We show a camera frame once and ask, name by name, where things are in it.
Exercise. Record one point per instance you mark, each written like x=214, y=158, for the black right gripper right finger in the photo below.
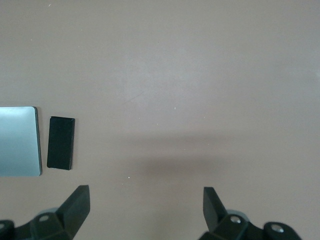
x=212, y=212

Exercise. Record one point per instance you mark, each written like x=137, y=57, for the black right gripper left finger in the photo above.
x=72, y=210

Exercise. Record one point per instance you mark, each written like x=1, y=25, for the black smartphone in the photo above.
x=60, y=142

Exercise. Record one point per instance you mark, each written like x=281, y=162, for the silver laptop with apple logo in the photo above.
x=17, y=142

